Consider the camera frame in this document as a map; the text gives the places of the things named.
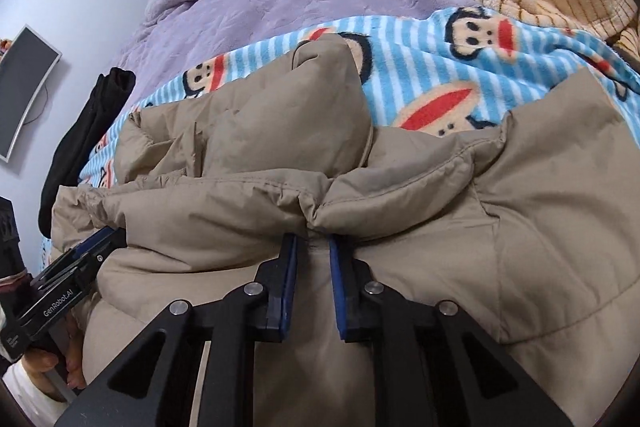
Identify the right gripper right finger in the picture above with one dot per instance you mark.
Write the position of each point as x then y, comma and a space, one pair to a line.
432, 365

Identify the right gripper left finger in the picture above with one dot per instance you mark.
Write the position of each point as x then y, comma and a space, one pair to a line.
195, 364

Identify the tan puffer jacket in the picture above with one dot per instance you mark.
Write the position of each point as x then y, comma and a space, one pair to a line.
531, 225

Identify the person left hand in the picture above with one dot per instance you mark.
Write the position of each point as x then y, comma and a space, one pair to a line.
39, 363

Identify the black folded garment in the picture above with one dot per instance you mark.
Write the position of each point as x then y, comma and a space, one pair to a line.
106, 100

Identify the monkey print striped blanket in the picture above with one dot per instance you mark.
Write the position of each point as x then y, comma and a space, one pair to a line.
458, 69

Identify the wall mounted curved monitor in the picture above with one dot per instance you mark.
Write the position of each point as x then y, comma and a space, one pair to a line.
24, 69

